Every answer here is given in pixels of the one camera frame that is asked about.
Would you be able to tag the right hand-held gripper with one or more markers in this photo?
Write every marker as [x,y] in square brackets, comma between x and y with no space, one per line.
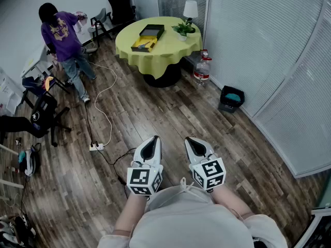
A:
[210,173]

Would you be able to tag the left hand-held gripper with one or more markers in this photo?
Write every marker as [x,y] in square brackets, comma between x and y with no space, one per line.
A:
[139,177]

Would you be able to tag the black box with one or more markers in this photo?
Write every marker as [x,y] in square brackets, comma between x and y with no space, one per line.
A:
[152,31]

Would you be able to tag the person's left forearm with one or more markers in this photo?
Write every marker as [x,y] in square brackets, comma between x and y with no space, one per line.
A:
[132,210]

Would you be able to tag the person's right forearm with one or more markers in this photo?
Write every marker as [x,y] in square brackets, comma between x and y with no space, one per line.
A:
[227,200]

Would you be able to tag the white power strip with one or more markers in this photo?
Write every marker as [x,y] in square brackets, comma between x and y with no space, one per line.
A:
[96,147]

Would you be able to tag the black trash bin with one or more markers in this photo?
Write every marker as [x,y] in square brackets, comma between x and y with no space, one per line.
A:
[230,107]

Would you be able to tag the teal crumpled bag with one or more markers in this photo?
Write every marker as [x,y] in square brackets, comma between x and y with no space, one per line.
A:
[232,97]

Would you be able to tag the person's white shirt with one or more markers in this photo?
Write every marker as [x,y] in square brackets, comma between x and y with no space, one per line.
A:
[191,221]

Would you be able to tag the black round table base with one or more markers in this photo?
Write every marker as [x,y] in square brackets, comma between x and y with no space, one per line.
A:
[163,79]

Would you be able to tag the large clear water bottle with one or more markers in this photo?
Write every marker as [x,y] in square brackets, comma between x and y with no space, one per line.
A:
[202,70]

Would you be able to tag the yellow-green round tablecloth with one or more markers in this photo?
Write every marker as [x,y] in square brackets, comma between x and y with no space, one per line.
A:
[165,50]

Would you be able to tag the black swivel chair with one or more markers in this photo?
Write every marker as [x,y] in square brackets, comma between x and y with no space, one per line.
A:
[44,112]

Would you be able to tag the grey white backpack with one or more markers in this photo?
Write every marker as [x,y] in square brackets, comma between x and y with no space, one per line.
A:
[31,161]

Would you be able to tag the yellow toy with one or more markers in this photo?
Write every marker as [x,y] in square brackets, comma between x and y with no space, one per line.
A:
[49,83]

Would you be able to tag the green potted plant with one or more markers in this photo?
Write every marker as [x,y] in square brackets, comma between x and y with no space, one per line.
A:
[184,30]

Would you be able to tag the white shade table lamp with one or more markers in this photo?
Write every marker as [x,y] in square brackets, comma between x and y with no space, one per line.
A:
[190,9]

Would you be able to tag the white desk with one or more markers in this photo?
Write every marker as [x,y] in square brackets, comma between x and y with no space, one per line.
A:
[36,61]

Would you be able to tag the black office chair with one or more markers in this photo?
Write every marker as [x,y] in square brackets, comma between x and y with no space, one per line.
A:
[120,4]

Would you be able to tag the white cabinet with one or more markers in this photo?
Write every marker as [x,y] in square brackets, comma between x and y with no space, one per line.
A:
[7,92]

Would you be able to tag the white frame shelf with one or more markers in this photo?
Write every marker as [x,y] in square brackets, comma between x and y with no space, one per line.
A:
[320,229]

